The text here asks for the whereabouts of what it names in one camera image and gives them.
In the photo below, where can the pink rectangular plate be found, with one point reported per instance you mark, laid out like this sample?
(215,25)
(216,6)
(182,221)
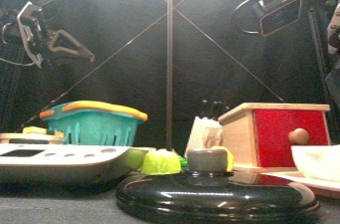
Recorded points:
(306,183)

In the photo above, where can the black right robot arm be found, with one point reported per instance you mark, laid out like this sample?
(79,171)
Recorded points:
(334,35)

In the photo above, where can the teal basket with orange rim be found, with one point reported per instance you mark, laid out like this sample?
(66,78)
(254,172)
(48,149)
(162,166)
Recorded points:
(92,128)

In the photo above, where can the yellow toy block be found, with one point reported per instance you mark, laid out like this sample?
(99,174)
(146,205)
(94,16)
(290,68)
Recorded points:
(35,130)

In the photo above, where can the small wooden tray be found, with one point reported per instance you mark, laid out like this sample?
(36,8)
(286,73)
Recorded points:
(31,138)

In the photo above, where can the black stick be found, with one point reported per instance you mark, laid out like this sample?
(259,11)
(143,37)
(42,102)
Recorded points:
(223,111)
(215,110)
(204,108)

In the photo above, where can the white kitchen scale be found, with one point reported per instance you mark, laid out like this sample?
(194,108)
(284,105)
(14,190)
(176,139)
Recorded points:
(67,165)

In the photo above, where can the red drawer with wooden knob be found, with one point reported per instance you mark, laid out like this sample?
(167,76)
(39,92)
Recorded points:
(276,135)

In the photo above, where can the wooden drawer box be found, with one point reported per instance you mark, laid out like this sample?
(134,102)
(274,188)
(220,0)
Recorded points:
(236,138)

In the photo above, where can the lime green toy vegetable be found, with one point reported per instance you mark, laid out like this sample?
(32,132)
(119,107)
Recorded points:
(160,163)

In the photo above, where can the yellow toy food piece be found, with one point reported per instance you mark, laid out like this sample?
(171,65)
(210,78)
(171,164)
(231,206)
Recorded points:
(228,158)

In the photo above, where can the white bowl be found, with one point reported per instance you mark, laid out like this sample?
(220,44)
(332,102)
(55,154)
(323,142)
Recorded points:
(319,163)

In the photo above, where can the black pot lid grey knob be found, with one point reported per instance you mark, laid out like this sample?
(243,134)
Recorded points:
(212,198)

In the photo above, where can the vertical metal frame pole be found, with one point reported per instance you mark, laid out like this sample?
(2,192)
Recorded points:
(170,55)

